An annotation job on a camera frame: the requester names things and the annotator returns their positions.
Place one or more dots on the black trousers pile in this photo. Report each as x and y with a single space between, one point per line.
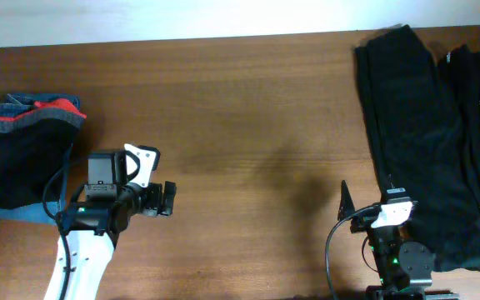
416 134

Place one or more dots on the black leggings red grey waistband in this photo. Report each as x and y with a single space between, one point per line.
34 142

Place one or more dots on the folded blue denim jeans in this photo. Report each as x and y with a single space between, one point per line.
54 191

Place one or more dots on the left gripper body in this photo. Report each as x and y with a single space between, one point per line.
157 199

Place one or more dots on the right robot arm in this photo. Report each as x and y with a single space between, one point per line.
404 266

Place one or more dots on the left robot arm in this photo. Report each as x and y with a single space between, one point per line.
118 187

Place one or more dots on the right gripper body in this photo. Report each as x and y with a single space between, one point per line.
361 222

